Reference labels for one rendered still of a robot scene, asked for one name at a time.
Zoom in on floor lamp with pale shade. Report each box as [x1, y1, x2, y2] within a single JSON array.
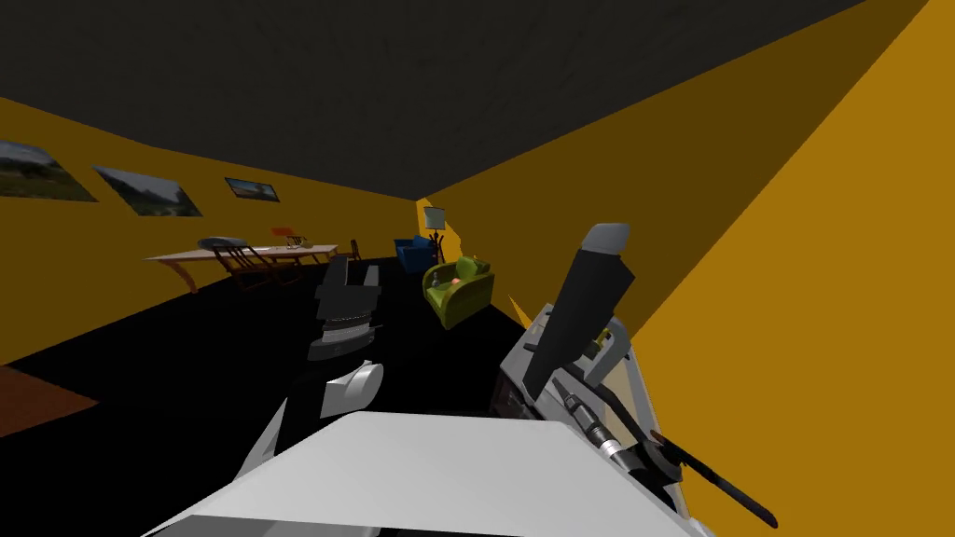
[[421, 205, 450, 264]]

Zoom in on large landscape wall picture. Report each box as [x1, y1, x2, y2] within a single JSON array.
[[0, 139, 99, 205]]

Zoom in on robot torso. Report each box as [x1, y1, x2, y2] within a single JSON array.
[[140, 409, 719, 537]]

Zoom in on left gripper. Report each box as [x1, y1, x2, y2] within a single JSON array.
[[314, 255, 384, 322]]

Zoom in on small landscape wall picture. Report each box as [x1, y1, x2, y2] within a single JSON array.
[[223, 175, 282, 205]]

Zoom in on blue armchair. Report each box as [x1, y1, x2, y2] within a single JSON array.
[[393, 234, 442, 277]]

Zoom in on green armchair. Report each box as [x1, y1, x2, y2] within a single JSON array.
[[421, 255, 496, 332]]

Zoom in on long wooden table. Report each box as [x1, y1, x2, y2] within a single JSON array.
[[145, 226, 341, 295]]

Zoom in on dark wooden chair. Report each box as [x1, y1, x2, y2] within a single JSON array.
[[197, 236, 303, 293]]

